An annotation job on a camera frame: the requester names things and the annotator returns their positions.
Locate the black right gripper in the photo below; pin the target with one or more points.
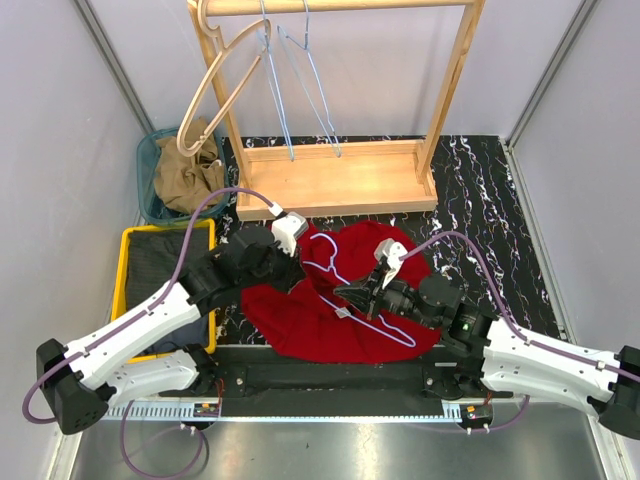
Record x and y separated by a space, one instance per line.
364 295

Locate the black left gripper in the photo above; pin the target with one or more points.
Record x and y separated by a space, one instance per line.
293 272

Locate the red skirt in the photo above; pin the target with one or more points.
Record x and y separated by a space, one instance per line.
302 326

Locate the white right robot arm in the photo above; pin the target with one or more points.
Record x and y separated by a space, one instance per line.
492 355

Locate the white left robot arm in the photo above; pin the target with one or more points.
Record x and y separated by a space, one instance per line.
83 379

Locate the wooden clothes rack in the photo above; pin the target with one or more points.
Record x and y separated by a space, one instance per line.
374 177

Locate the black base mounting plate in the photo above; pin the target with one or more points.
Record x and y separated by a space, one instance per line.
246 371

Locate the black marble pattern mat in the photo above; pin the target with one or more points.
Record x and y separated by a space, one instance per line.
477 197

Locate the tan garment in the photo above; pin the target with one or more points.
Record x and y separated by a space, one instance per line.
183 182

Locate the yellow plastic bin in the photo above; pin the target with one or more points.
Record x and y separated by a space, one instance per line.
118 302

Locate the teal plastic basket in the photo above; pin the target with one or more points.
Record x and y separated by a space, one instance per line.
151 207

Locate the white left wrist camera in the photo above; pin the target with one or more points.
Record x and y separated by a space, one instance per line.
287 228

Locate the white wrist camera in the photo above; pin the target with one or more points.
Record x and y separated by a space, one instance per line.
287 228
392 253

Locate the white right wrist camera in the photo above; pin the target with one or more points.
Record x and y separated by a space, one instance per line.
392 253

